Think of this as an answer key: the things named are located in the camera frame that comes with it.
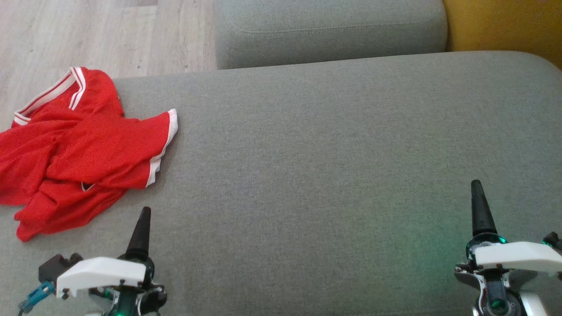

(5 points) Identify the red basketball jersey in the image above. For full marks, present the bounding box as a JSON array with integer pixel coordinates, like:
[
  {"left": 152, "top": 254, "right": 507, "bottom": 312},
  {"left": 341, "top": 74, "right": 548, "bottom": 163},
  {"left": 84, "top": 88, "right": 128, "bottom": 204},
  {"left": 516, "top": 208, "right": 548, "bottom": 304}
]
[{"left": 0, "top": 67, "right": 132, "bottom": 242}]

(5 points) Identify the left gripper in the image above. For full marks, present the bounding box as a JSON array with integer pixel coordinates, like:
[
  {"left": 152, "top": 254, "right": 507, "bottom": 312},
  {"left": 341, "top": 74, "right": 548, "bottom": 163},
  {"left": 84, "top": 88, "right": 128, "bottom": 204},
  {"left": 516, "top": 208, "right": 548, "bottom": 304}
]
[{"left": 90, "top": 206, "right": 168, "bottom": 316}]

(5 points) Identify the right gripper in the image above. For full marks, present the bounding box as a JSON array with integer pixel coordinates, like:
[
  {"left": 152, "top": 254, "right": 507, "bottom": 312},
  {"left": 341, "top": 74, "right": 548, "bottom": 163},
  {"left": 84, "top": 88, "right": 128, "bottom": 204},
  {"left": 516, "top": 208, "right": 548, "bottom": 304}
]
[{"left": 454, "top": 180, "right": 525, "bottom": 316}]

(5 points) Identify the blue-plug left camera cable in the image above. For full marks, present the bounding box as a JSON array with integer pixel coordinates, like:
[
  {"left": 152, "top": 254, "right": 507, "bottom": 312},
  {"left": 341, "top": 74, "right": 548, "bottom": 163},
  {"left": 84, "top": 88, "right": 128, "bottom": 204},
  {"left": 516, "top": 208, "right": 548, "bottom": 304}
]
[{"left": 18, "top": 281, "right": 56, "bottom": 316}]

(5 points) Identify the grey fabric sofa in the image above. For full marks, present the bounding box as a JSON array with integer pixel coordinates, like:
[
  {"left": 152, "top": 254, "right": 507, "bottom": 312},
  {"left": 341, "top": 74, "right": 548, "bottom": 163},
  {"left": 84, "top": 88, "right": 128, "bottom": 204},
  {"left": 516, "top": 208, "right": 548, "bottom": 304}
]
[{"left": 0, "top": 50, "right": 562, "bottom": 316}]

